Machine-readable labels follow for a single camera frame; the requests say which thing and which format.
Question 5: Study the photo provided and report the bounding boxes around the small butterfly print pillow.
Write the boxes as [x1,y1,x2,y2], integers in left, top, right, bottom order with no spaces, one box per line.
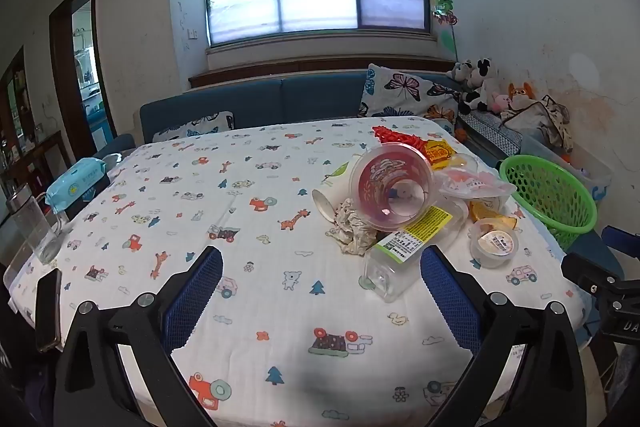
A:
[152,111,236,142]

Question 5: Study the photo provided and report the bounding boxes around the small clear jelly cup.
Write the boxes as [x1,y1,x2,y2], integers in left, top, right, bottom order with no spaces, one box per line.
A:
[469,217,521,269]

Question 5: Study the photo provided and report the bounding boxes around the wooden window ledge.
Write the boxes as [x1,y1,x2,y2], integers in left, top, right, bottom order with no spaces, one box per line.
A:
[189,57,458,90]

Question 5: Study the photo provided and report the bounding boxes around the orange fox plush toy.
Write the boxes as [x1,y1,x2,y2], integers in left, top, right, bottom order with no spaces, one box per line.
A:
[507,82,536,104]

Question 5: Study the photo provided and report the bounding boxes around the crumpled tissue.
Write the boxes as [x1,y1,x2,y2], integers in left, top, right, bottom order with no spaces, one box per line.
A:
[325,199,381,256]

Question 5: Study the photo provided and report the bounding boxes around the crumpled cloth pile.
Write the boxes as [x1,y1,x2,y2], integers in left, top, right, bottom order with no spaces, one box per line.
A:
[502,96,573,152]

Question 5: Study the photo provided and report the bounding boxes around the orange wrapper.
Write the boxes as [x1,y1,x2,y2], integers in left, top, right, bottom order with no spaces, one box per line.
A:
[467,199,518,230]

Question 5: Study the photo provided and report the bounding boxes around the white paper cup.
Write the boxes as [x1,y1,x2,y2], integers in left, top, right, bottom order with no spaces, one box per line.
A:
[312,162,361,225]

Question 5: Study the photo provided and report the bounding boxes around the clear glass pitcher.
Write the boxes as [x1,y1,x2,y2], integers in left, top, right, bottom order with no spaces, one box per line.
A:
[6,184,71,265]

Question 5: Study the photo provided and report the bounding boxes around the clear plastic bag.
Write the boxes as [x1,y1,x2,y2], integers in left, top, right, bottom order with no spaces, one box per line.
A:
[435,167,518,208]

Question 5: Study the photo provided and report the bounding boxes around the blue sofa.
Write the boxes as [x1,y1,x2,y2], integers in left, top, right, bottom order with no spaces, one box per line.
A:
[100,69,501,158]

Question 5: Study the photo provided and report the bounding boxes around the black smartphone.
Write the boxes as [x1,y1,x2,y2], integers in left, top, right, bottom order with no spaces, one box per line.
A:
[34,268,63,354]

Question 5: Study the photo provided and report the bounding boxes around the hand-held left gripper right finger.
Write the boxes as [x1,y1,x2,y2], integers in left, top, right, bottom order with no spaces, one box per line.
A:
[420,245,587,427]

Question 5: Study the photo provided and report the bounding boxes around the colourful pinwheel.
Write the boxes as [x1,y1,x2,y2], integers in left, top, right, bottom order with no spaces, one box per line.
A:
[431,0,461,62]

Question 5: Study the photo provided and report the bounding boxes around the printed white tablecloth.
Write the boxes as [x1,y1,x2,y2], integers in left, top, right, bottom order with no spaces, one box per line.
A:
[2,116,586,427]

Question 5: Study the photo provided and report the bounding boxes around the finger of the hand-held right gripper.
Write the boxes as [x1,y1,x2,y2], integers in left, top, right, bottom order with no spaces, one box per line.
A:
[601,226,640,280]
[561,252,625,297]

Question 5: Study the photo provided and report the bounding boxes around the blue wet wipes pack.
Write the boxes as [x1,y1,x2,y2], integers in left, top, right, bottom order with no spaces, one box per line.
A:
[45,157,108,212]

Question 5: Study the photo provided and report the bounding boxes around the large butterfly print pillow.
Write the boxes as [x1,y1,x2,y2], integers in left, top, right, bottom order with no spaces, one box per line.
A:
[357,63,463,135]

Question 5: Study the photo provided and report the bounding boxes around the clear storage box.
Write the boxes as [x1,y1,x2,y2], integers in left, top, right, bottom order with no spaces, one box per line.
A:
[520,134,613,202]

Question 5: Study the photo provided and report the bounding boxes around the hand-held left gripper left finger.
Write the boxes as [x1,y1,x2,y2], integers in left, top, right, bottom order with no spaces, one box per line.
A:
[54,246,224,427]

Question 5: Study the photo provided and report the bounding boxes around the black white plush toy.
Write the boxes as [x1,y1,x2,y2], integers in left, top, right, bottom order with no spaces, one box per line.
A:
[459,58,497,115]
[452,61,476,84]

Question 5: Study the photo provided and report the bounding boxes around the green plastic basket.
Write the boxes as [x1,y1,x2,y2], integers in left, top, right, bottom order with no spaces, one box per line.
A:
[498,154,598,252]

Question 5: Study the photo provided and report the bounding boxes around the clear cup with red print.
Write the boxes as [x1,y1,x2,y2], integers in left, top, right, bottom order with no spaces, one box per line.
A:
[348,144,435,230]

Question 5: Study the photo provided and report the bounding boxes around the yellow snack packet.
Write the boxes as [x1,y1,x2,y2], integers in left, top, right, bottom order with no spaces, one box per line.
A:
[422,138,458,170]

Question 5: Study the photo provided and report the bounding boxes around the striped grey cushion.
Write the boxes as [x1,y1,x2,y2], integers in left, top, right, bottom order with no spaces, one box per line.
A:
[457,112,523,158]

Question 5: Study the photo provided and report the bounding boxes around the clear plastic bottle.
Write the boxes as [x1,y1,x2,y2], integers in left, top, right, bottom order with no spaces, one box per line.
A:
[361,204,468,303]

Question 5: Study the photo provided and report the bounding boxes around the red foam net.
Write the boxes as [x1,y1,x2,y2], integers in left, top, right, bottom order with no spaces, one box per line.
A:
[372,125,431,152]

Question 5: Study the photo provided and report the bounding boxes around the dark wooden cabinet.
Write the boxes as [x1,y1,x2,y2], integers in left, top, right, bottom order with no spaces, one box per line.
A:
[0,47,66,188]

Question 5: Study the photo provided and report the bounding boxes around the brown door frame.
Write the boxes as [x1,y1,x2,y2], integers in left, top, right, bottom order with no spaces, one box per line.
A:
[49,0,118,148]

